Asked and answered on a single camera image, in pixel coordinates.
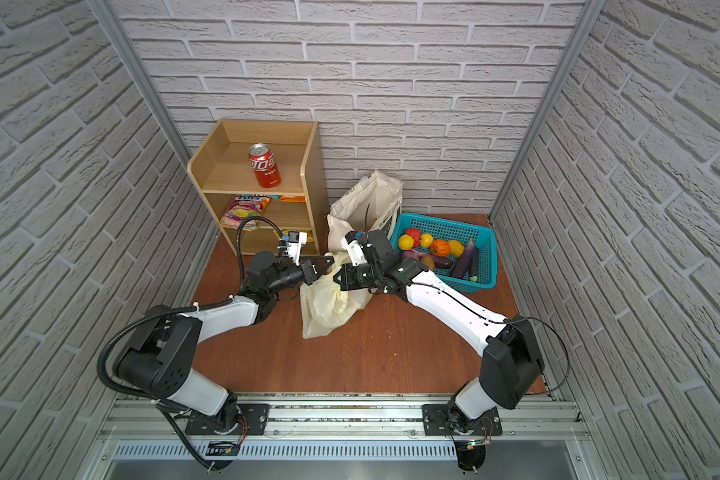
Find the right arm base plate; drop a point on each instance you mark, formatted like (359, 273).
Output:
(448, 420)

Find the red cola can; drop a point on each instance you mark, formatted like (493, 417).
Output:
(264, 166)

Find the canvas tote bag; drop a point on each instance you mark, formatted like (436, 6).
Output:
(374, 203)

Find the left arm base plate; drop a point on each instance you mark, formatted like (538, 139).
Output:
(230, 420)

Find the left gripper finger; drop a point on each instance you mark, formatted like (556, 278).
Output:
(323, 261)
(323, 269)

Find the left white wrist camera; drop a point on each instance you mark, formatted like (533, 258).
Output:
(290, 245)

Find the purple toy eggplant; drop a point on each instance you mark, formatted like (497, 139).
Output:
(463, 266)

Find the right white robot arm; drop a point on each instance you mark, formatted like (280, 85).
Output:
(510, 354)

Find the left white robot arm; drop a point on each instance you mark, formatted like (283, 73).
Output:
(153, 358)

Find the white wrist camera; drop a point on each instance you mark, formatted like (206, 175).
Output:
(351, 244)
(290, 245)

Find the wooden shelf unit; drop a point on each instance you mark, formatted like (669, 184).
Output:
(279, 159)

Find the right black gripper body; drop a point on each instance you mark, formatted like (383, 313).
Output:
(366, 277)

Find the red toy tomato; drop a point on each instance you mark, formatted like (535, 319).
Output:
(415, 235)

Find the orange Fox's candy bag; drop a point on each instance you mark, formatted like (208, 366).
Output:
(292, 199)

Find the pink green candy bag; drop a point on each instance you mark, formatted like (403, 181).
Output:
(242, 207)

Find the orange toy pumpkin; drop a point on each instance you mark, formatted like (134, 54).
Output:
(440, 248)

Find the teal plastic basket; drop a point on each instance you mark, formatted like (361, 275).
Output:
(483, 238)

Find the thin cream plastic bag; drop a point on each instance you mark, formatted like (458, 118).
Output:
(324, 306)

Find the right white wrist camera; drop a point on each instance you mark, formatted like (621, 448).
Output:
(351, 244)

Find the aluminium rail frame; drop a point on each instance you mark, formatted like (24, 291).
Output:
(389, 427)

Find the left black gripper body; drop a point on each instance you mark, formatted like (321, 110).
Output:
(296, 276)

